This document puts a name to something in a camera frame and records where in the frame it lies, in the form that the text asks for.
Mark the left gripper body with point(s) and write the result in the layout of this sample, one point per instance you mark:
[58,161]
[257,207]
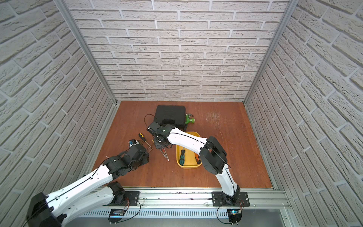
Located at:
[141,153]

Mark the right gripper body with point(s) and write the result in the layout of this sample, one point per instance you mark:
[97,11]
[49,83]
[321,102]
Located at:
[157,144]

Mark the green black screwdriver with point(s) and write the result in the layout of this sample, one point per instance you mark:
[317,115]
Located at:
[182,158]

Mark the orange screwdriver long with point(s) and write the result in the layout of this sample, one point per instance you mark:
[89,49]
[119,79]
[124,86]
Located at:
[197,158]

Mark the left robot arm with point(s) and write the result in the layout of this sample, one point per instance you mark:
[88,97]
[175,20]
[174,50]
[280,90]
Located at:
[96,189]

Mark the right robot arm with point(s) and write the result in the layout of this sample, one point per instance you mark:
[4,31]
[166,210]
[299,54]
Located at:
[212,154]

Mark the black yellow slim screwdriver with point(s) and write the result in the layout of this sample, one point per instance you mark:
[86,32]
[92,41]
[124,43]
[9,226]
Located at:
[145,141]

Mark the yellow storage box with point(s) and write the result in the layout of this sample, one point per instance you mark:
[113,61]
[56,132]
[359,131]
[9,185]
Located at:
[189,158]

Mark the black plastic tool case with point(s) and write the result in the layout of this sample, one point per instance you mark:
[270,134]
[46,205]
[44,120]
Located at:
[173,115]

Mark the green hose nozzle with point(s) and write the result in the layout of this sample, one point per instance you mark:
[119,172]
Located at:
[189,119]

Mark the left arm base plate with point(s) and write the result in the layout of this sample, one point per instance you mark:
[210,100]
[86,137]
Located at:
[122,199]

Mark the aluminium front rail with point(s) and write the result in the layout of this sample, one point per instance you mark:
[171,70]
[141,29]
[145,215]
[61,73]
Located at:
[188,198]

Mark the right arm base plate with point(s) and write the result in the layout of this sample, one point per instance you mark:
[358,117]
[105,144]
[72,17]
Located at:
[240,198]

